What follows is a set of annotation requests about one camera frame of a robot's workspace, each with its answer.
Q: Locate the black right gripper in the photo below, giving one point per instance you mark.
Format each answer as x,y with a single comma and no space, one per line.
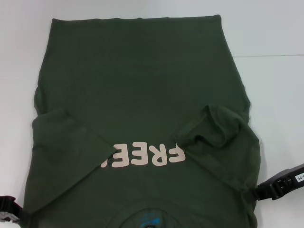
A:
292,178

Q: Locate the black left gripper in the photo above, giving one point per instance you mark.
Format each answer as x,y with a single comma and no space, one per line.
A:
8,209

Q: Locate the dark green t-shirt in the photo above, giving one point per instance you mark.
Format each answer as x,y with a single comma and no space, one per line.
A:
142,83

